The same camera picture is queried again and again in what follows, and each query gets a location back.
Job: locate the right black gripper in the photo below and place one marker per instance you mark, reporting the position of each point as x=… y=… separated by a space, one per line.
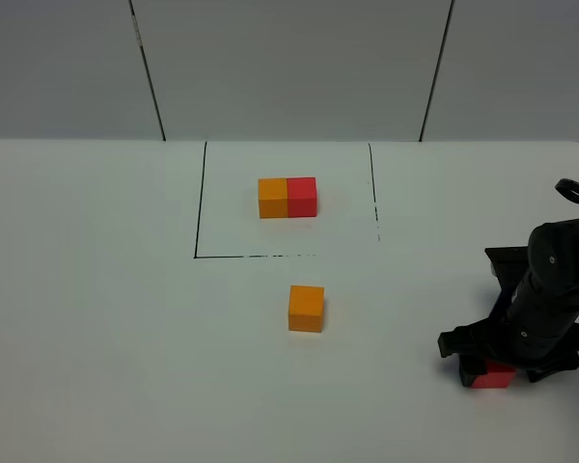
x=530 y=328

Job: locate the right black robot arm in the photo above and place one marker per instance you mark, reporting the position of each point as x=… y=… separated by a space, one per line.
x=553 y=257

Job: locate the red template block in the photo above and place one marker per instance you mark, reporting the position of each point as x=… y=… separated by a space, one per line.
x=302 y=197

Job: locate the orange template block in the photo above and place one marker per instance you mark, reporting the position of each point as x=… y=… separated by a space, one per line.
x=273 y=198

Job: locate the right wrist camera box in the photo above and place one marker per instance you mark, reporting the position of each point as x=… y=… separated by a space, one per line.
x=508 y=264

